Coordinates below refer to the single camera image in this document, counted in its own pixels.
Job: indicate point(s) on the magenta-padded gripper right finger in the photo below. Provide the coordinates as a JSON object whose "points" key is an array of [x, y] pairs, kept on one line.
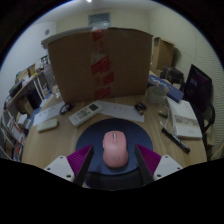
{"points": [[156, 163]]}

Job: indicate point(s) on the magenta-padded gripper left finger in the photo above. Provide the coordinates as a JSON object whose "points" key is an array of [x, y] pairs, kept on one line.
{"points": [[71, 163]]}

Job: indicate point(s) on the pink computer mouse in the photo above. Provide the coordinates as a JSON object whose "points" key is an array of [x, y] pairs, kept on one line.
{"points": [[114, 149]]}

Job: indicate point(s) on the blue mouse pad, black wrist rest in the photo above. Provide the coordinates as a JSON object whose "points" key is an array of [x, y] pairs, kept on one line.
{"points": [[95, 136]]}

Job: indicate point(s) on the black marker pen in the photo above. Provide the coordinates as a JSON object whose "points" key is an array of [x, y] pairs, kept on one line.
{"points": [[175, 140]]}

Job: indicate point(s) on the white remote control with display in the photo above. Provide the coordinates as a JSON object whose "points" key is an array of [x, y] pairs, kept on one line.
{"points": [[85, 114]]}

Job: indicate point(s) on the white book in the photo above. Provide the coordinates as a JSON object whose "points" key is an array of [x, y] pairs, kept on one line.
{"points": [[184, 118]]}

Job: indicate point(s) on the white paper sheet with print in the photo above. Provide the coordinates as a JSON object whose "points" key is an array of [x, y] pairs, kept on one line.
{"points": [[48, 113]]}

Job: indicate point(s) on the plain white paper sheet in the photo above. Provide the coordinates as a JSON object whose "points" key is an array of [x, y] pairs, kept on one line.
{"points": [[123, 111]]}

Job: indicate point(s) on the black office chair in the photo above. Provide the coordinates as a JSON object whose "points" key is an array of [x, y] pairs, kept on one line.
{"points": [[208, 125]]}

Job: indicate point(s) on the clear plastic cup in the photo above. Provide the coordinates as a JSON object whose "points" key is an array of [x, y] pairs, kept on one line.
{"points": [[156, 94]]}

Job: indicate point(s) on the long blue box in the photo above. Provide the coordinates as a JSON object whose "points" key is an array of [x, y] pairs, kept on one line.
{"points": [[165, 87]]}

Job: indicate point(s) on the wooden side desk with clutter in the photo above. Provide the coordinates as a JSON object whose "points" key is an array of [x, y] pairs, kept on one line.
{"points": [[28, 86]]}

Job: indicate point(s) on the dark bag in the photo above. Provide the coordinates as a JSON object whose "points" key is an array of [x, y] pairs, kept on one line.
{"points": [[172, 74]]}

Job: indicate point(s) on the large cardboard box with red tape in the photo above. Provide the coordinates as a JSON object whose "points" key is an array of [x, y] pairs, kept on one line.
{"points": [[100, 63]]}

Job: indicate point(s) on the small cardboard box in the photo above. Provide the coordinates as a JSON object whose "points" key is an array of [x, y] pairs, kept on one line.
{"points": [[163, 53]]}

